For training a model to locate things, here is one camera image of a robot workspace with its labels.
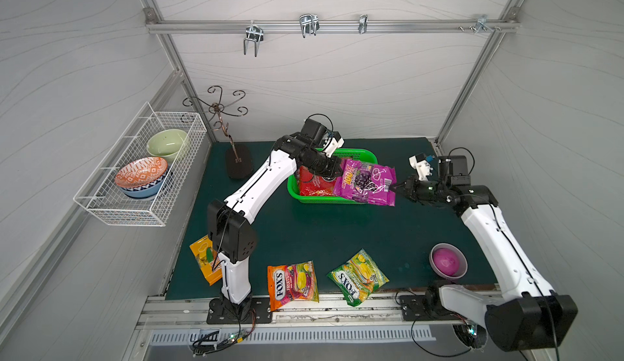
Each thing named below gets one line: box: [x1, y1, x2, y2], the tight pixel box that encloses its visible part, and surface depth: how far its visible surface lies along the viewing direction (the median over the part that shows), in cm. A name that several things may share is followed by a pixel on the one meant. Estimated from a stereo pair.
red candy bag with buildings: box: [299, 165, 338, 196], surface depth 93 cm
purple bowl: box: [429, 242, 468, 280], surface depth 79 cm
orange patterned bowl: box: [114, 156, 169, 188], surface depth 64 cm
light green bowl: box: [146, 129, 187, 158], surface depth 73 cm
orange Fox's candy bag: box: [267, 260, 320, 313], surface depth 78 cm
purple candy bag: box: [333, 159, 398, 207], surface depth 77 cm
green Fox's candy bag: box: [326, 247, 390, 308], surface depth 80 cm
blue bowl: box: [119, 167, 170, 199], surface depth 58 cm
